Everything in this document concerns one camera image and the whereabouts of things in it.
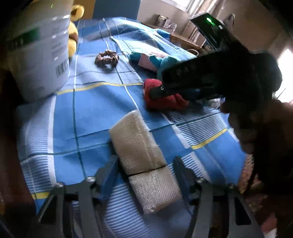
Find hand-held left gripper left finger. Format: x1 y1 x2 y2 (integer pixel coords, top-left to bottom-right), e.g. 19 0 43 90
30 155 119 238

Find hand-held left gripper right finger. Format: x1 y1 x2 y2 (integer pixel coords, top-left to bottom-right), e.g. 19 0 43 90
173 156 264 238

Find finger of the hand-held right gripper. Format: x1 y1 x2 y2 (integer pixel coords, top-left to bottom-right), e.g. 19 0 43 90
150 87 206 101

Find white gauze bandage roll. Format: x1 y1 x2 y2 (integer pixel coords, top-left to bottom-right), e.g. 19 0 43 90
128 165 183 215

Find pink towel with blue band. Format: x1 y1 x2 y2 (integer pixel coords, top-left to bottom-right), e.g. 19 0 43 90
138 54 158 69

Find beige cloth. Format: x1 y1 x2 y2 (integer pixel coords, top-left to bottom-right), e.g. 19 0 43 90
109 109 167 176

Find person's right hand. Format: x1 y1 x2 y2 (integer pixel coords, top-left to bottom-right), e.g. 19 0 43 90
220 97 293 158

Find teal fuzzy cloth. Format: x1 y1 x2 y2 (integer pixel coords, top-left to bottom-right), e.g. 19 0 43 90
128 51 181 79

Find wooden desk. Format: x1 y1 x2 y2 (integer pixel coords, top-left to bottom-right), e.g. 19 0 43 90
142 22 206 55

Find blue plaid bedsheet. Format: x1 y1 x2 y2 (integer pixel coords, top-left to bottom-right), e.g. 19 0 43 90
16 17 248 238

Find red patterned blanket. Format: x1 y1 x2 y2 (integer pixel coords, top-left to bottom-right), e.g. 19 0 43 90
238 156 275 229

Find brown scrunchie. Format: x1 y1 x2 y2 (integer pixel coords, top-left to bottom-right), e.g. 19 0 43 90
95 50 119 70

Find clear plastic box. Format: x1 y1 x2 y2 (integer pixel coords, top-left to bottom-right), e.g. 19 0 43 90
157 15 178 31

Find yellow plush bear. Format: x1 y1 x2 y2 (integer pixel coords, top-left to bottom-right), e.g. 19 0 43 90
67 5 85 58

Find white metal can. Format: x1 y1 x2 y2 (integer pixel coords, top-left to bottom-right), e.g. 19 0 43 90
5 0 71 102

